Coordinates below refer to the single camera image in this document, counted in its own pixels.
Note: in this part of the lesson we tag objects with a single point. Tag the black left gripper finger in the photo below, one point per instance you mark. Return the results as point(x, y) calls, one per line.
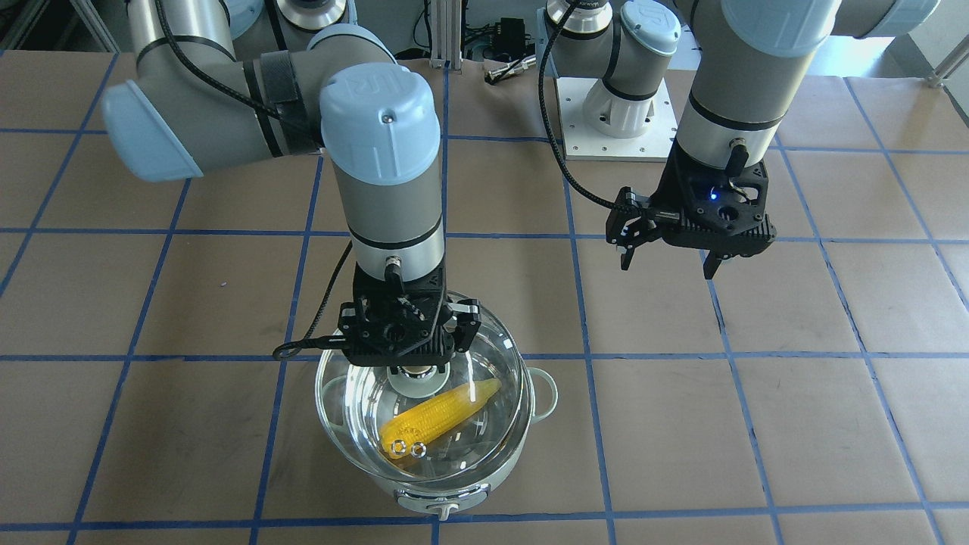
point(626, 256)
point(712, 264)

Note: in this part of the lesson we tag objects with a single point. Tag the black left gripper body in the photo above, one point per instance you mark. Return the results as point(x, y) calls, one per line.
point(669, 191)

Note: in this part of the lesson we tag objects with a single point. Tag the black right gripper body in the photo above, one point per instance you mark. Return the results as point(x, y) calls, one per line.
point(468, 316)

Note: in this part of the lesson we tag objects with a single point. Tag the yellow corn cob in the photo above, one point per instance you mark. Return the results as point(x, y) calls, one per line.
point(432, 418)

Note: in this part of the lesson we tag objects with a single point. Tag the glass pot lid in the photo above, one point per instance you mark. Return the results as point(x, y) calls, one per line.
point(354, 402)

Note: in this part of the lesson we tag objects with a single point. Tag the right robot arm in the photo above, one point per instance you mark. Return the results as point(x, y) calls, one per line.
point(195, 107)

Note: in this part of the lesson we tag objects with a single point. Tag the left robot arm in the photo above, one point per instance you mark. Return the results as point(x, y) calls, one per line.
point(754, 57)

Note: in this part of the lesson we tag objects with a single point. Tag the pale green electric pot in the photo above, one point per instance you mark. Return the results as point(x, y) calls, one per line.
point(442, 499)

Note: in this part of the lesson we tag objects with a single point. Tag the black power adapter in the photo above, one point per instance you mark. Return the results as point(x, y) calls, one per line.
point(509, 37)

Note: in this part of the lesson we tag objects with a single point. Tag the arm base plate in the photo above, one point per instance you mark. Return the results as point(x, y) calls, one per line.
point(597, 125)

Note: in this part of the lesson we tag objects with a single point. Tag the aluminium frame post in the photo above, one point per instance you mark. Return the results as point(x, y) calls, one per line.
point(446, 22)

